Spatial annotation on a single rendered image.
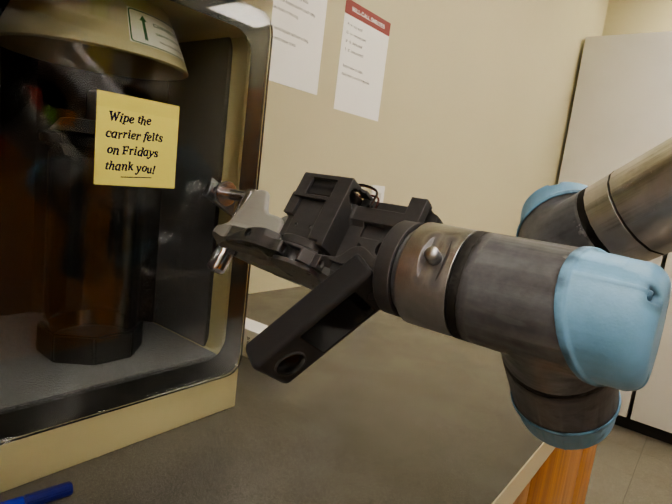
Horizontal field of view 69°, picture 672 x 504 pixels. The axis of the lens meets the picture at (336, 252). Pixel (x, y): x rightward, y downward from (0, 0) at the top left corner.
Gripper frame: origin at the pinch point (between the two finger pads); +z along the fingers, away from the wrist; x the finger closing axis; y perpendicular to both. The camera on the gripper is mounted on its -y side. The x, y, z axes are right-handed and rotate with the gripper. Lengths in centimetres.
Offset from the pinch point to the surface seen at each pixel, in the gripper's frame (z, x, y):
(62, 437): 5.3, 1.5, -21.7
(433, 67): 49, -81, 101
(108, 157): 4.1, 12.2, 1.2
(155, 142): 4.1, 9.4, 4.8
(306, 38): 48, -31, 63
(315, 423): -3.7, -21.6, -12.0
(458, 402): -12.6, -39.4, -1.7
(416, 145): 49, -90, 77
